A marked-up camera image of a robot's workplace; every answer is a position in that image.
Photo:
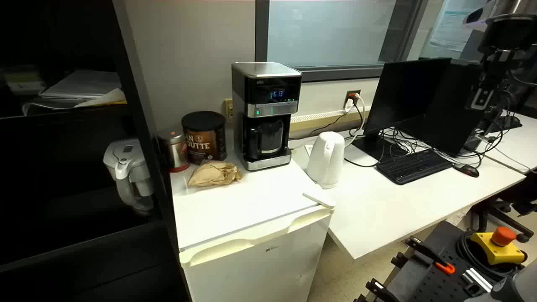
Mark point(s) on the black silver drip coffeemaker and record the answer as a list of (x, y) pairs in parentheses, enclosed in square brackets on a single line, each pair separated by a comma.
[(267, 110)]

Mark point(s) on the yellow red emergency stop button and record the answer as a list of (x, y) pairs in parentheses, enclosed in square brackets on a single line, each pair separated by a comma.
[(498, 245)]

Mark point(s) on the white electric kettle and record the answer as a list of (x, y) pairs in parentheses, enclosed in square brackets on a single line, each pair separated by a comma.
[(325, 157)]

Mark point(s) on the crumpled brown paper bag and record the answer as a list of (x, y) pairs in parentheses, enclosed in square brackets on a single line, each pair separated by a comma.
[(213, 174)]

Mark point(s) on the dark brown coffee can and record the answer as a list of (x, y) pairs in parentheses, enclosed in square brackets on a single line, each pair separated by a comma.
[(203, 137)]

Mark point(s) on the small red silver can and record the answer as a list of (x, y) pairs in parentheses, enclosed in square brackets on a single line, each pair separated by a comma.
[(174, 149)]

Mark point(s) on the white mini fridge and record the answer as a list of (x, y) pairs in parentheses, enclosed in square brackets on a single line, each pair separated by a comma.
[(252, 245)]

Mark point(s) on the grey framed window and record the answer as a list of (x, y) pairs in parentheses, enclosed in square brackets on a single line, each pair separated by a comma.
[(329, 30)]

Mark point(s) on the white water filter pitcher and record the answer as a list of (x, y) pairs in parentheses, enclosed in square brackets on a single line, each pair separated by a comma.
[(129, 169)]

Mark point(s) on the black keyboard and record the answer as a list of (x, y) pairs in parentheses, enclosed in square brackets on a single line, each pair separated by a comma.
[(413, 166)]

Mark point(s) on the small black clamp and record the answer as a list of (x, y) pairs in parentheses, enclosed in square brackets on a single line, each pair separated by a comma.
[(381, 290), (399, 258)]

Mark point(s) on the stack of white papers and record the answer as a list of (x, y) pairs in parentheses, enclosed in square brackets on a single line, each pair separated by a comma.
[(84, 88)]

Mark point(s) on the black computer mouse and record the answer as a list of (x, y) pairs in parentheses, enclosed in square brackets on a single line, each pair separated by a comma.
[(466, 169)]

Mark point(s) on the black perforated mounting board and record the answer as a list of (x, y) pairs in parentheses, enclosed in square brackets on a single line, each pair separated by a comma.
[(429, 278)]

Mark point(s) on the black shelving unit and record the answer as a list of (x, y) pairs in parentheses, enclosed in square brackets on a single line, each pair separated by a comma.
[(67, 223)]

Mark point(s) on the black office chair base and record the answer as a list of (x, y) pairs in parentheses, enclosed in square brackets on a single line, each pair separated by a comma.
[(503, 214)]

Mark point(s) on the beige wall outlet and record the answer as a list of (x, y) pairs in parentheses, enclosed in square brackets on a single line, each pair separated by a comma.
[(226, 107)]

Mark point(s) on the white wall power outlet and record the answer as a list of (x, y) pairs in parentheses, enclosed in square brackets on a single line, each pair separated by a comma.
[(352, 97)]

